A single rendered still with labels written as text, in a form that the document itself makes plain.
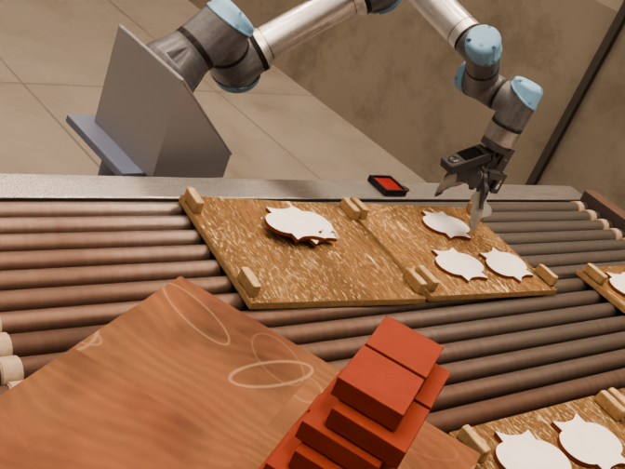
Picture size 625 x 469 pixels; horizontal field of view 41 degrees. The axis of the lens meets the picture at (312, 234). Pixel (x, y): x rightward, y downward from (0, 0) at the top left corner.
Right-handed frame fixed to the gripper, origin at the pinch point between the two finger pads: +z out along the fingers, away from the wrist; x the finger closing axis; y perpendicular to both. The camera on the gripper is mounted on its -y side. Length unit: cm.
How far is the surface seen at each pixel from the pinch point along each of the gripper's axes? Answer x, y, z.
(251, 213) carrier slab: 4, -53, 7
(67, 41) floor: 327, 31, 98
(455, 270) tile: -18.5, -12.5, 3.5
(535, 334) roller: -37.8, -3.5, 5.4
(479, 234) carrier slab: -3.0, 10.0, 3.2
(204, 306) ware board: -38, -87, -2
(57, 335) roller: -28, -102, 11
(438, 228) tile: -2.2, -4.1, 3.1
